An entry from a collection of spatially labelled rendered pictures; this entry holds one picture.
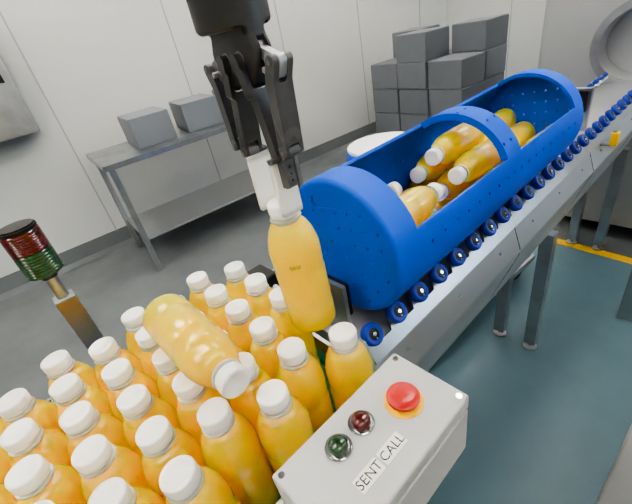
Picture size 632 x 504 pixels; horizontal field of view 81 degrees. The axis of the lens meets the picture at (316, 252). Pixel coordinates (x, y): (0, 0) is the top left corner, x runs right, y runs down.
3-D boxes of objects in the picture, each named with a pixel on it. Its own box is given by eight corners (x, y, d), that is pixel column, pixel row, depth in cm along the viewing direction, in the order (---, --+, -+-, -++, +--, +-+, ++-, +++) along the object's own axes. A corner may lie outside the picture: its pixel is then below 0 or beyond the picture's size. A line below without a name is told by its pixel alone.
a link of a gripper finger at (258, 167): (248, 158, 43) (245, 157, 44) (263, 211, 47) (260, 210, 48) (268, 150, 45) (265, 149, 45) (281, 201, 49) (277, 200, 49)
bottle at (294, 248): (292, 305, 60) (260, 205, 50) (334, 298, 60) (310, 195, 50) (291, 337, 54) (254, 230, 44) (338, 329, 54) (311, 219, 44)
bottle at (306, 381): (297, 458, 58) (268, 381, 48) (294, 418, 64) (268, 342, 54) (341, 448, 58) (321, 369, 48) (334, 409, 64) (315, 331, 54)
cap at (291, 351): (280, 370, 49) (276, 360, 48) (279, 348, 53) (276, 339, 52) (308, 363, 49) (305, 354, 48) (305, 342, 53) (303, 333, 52)
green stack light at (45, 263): (67, 268, 70) (53, 246, 67) (29, 286, 66) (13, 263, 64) (60, 258, 74) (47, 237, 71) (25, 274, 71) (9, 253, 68)
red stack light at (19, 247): (52, 246, 67) (40, 227, 65) (13, 263, 64) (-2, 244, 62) (46, 237, 71) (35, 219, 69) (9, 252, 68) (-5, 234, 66)
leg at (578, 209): (578, 241, 233) (600, 144, 201) (574, 246, 231) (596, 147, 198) (567, 239, 237) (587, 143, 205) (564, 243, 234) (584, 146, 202)
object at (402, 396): (427, 398, 40) (426, 391, 40) (407, 422, 38) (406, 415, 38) (399, 381, 43) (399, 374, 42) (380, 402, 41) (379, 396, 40)
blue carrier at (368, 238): (582, 161, 111) (586, 58, 99) (413, 330, 66) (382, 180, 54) (488, 162, 132) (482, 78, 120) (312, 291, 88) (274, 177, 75)
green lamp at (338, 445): (354, 446, 37) (352, 440, 37) (339, 463, 36) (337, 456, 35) (338, 433, 39) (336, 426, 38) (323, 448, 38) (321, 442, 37)
